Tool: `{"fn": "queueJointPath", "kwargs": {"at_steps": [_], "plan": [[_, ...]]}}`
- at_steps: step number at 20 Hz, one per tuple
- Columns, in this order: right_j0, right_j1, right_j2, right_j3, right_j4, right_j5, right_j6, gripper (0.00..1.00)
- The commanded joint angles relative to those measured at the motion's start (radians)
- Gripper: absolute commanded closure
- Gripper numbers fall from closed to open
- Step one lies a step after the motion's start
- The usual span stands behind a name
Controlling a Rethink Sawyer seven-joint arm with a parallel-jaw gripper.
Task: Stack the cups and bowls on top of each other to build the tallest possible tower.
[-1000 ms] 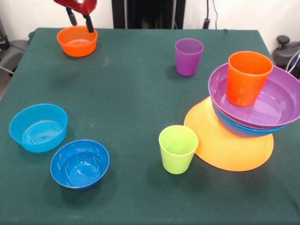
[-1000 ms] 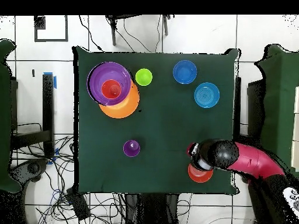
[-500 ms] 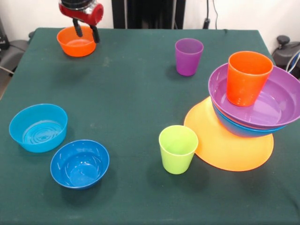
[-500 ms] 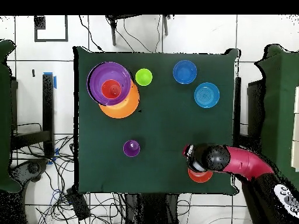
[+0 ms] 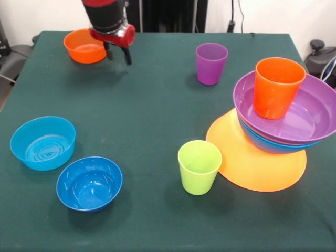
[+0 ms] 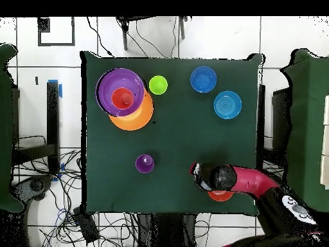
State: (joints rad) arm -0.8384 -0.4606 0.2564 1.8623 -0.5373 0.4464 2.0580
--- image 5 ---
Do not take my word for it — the dark green tablecloth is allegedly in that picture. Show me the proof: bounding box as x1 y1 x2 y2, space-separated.
0 30 336 252

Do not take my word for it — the small orange bowl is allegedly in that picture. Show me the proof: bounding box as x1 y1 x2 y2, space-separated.
63 28 108 64

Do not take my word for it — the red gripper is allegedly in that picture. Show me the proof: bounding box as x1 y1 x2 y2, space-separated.
88 24 137 66

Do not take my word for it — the large light blue bowl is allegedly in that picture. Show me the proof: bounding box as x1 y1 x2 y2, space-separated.
237 112 326 154

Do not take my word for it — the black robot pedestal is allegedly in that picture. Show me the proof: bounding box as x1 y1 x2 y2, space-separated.
125 0 208 34

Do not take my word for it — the dark blue bowl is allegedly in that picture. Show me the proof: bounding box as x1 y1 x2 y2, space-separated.
56 156 123 213

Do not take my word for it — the black cable with plug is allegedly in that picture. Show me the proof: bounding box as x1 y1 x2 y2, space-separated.
227 0 236 34

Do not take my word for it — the orange cup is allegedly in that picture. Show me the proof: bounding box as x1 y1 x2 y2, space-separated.
253 57 307 120

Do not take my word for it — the purple bowl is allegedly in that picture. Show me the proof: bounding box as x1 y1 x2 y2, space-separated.
233 70 336 145

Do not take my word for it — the purple cup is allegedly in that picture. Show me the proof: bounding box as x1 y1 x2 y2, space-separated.
196 43 229 86

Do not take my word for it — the large yellow-orange bowl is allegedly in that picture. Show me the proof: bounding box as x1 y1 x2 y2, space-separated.
205 108 308 192

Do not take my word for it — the thin black cable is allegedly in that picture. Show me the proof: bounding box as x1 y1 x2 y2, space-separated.
235 0 246 34

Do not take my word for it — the green cup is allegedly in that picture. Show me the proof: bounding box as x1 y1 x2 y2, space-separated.
177 140 223 196

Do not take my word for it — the flat-bottomed light blue bowl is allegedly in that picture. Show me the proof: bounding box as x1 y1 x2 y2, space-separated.
9 115 77 172

